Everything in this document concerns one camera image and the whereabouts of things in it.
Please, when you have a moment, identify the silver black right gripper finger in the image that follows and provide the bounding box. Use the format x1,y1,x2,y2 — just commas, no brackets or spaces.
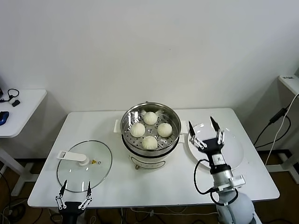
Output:
188,120,206,150
209,116,225,146

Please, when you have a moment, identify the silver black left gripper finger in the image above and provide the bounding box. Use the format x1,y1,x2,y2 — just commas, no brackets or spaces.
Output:
78,181,93,210
55,179,68,210

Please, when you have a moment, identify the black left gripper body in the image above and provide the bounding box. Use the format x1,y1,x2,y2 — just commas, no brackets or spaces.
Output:
58,201,85,224

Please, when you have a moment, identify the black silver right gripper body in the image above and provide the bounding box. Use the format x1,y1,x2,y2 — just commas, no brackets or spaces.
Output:
200,138,232,175

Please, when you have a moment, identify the white steamed baozi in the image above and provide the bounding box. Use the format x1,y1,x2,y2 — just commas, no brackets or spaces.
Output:
143,111,158,126
130,123,146,138
157,123,173,138
142,135,158,150

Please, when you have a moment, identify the stainless steel steamer basket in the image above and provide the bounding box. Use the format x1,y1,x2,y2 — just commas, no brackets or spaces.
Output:
121,102,182,157

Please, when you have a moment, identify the white round plate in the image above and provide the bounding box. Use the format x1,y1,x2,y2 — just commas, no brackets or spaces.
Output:
188,123,245,172

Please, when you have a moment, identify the white side table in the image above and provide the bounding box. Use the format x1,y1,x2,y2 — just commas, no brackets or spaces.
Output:
266,75,299,182
0,88,49,196

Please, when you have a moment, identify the blue computer mouse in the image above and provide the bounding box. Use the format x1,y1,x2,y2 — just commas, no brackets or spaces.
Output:
0,110,10,126

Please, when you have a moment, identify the glass lid with white handle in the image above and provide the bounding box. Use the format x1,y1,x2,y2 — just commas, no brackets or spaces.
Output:
57,139,114,192

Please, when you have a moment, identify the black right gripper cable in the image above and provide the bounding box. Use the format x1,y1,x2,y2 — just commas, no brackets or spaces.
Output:
193,159,225,206

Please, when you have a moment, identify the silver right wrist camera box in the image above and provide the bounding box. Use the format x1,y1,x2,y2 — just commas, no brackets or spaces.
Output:
230,174,246,188

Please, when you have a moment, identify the black power cable with adapter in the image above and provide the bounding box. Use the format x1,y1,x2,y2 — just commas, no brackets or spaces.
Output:
254,108,292,148

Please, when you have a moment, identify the white floor cable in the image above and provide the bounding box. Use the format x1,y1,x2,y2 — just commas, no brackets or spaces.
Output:
129,206,218,217

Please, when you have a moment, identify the white hanging cable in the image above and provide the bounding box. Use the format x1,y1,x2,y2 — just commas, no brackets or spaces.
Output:
266,93,299,165

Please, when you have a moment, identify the black headset cable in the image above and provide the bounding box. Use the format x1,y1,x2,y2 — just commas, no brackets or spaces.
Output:
0,88,21,103

